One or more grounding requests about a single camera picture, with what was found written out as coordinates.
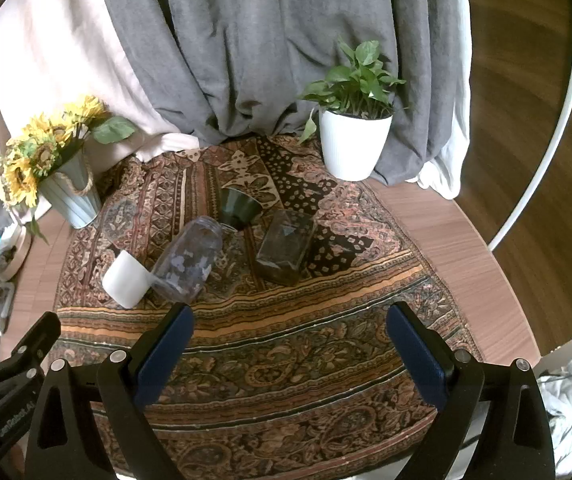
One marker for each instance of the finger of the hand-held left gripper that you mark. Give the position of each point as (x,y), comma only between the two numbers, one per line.
(41,335)

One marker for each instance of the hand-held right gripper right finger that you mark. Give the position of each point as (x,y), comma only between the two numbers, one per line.
(416,355)

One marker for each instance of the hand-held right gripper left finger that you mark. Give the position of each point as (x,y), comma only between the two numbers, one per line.
(162,355)

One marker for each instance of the white cup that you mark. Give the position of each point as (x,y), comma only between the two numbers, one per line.
(125,281)

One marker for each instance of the clear floral print glass cup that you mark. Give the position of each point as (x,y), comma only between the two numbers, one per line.
(186,266)

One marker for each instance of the small clear glass cup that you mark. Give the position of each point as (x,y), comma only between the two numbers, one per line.
(121,222)

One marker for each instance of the smoky brown glass cup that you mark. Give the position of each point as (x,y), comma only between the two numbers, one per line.
(286,251)

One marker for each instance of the dark green cup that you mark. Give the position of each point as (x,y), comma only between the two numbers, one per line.
(238,208)

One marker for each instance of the patterned paisley table cloth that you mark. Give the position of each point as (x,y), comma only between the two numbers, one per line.
(291,340)

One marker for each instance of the pale green ribbed flower pot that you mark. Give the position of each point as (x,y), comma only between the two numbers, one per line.
(73,197)

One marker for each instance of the artificial sunflower bouquet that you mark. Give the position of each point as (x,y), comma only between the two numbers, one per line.
(36,152)

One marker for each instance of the white curtain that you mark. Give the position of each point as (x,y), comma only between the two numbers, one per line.
(448,160)

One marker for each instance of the white ribbed plant pot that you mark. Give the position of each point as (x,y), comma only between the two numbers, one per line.
(353,147)

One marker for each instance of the white curved tube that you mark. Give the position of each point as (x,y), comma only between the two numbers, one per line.
(561,125)

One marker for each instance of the pale pink curtain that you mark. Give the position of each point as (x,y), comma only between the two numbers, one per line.
(51,60)

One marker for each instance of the green leafy plant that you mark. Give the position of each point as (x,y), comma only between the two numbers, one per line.
(361,85)

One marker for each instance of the grey curtain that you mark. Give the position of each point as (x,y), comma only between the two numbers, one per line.
(266,45)

